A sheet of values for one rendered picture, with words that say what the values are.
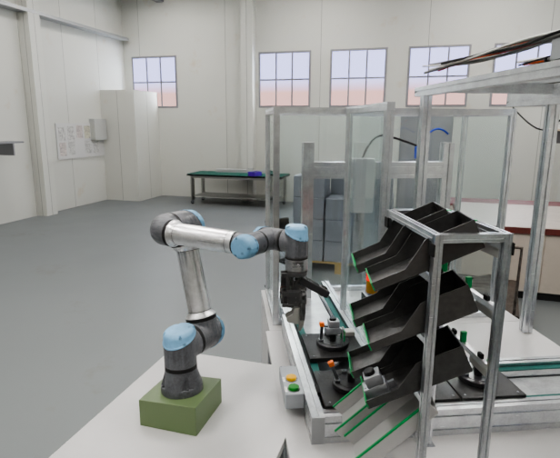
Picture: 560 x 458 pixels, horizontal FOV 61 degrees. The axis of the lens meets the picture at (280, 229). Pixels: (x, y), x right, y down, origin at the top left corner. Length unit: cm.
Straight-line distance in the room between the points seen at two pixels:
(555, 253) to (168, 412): 490
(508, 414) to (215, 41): 1172
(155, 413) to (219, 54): 1142
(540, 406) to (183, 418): 124
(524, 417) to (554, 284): 419
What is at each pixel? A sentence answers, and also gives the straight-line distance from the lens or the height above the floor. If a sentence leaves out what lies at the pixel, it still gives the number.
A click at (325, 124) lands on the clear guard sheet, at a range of 295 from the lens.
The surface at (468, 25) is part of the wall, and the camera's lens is 1182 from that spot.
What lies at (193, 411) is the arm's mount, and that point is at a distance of 176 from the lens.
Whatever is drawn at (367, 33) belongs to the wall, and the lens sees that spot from 1186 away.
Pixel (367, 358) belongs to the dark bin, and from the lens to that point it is 153.
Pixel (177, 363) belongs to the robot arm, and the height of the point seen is 109.
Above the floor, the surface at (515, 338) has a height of 86.
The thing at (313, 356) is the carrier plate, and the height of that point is 97.
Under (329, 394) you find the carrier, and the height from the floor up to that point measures 97.
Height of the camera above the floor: 191
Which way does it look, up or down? 12 degrees down
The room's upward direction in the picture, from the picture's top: straight up
